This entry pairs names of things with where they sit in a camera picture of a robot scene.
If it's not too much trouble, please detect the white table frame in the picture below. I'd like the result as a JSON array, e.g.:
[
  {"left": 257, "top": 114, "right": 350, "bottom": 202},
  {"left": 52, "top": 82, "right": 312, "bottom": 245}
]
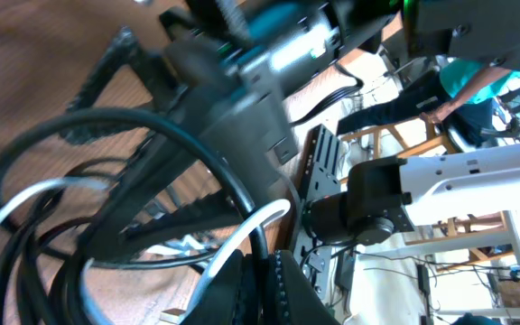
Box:
[{"left": 399, "top": 209, "right": 520, "bottom": 320}]

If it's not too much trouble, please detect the person in teal shirt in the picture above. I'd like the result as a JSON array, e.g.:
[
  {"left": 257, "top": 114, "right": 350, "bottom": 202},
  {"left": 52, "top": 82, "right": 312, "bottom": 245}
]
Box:
[{"left": 337, "top": 59, "right": 520, "bottom": 146}]

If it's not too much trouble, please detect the white usb cable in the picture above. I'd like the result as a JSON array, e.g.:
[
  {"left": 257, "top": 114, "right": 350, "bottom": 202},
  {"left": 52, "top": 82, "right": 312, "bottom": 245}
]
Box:
[{"left": 0, "top": 176, "right": 293, "bottom": 325}]

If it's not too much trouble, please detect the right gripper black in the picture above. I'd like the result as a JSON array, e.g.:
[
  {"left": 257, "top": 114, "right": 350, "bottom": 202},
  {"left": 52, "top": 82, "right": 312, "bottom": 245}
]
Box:
[{"left": 160, "top": 0, "right": 396, "bottom": 181}]

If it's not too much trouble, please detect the black mounting rail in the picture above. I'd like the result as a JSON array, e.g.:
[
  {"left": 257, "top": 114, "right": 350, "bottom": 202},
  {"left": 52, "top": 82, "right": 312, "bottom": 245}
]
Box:
[{"left": 289, "top": 125, "right": 341, "bottom": 300}]

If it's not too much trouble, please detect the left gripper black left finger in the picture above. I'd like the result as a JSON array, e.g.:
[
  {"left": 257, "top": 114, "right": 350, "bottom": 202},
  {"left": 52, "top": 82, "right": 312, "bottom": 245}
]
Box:
[{"left": 182, "top": 250, "right": 260, "bottom": 325}]

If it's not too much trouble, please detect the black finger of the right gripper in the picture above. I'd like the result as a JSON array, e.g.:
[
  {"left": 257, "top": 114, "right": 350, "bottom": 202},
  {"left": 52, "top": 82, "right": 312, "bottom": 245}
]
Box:
[
  {"left": 60, "top": 27, "right": 170, "bottom": 144},
  {"left": 79, "top": 135, "right": 245, "bottom": 262}
]

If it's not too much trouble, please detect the wooden stool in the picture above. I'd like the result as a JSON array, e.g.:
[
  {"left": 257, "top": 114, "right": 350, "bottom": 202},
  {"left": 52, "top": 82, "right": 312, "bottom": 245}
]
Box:
[{"left": 340, "top": 117, "right": 460, "bottom": 160}]

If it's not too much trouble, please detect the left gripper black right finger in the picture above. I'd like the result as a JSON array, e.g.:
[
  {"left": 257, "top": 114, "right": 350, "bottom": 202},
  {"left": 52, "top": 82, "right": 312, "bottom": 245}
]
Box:
[{"left": 266, "top": 250, "right": 339, "bottom": 325}]

